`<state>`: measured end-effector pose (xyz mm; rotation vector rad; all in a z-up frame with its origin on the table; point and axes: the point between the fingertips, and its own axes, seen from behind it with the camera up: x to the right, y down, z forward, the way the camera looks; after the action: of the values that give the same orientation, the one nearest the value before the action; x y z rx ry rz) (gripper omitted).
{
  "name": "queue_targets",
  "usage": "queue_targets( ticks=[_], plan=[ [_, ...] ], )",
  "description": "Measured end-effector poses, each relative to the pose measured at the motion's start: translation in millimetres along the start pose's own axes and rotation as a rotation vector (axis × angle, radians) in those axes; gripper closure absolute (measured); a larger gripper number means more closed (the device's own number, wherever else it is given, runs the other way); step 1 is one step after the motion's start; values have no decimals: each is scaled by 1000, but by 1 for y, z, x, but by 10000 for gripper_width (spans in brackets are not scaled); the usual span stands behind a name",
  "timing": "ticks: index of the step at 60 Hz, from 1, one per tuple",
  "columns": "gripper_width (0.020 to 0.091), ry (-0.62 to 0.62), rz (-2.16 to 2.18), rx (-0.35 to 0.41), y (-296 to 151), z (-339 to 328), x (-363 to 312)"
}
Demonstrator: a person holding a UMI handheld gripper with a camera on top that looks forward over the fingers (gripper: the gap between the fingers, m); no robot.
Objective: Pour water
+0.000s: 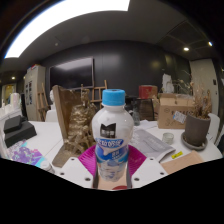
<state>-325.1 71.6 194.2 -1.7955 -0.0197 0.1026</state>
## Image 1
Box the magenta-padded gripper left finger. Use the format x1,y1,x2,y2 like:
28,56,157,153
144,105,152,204
49,143,99,189

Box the white canvas panel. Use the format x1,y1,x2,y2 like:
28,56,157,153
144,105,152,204
0,133,11,159

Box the grey plant saucer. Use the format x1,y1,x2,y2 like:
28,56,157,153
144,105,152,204
180,131,209,152

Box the dried plant in grey pot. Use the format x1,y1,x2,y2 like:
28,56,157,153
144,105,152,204
181,78,214,148

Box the white-lidded small jar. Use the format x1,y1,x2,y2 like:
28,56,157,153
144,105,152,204
39,160,56,174

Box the golden sculpture on wooden board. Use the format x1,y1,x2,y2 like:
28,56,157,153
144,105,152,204
51,84,101,169

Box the brown cardboard box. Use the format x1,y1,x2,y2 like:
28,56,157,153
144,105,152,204
157,93,196,130

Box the grey printed newspaper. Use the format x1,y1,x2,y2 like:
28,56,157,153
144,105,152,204
128,128,176,163

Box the large white plaster bust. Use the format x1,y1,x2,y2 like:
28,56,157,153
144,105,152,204
49,89,56,111

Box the white chair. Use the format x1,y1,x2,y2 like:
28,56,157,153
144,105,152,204
44,109,58,123
206,112,222,141

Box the thin black flat box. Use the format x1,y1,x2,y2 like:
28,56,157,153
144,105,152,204
3,114,24,135

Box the red box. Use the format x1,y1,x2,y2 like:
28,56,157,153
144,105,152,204
138,84,159,100

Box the black wall screen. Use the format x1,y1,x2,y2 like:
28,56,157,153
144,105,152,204
49,57,95,90

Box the thick black flat box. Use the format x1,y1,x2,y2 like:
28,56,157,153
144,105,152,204
4,120,38,149

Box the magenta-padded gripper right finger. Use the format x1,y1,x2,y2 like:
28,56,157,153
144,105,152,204
126,143,168,189

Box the long ceiling light strip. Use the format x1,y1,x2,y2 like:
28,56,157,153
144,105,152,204
3,0,131,59

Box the white cabinet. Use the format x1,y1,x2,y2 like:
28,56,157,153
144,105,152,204
24,64,47,122

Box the white plaster figure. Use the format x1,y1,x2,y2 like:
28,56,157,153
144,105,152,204
161,73,174,94

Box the small yellow tag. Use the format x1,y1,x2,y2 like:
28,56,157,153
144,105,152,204
171,150,184,160

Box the wooden easel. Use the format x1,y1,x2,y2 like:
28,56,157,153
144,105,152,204
36,83,49,122
80,79,109,109

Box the purple holographic board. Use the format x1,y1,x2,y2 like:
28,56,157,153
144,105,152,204
8,141,48,169

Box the blue-capped white drink bottle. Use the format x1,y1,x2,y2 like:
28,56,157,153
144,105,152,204
91,88,135,183

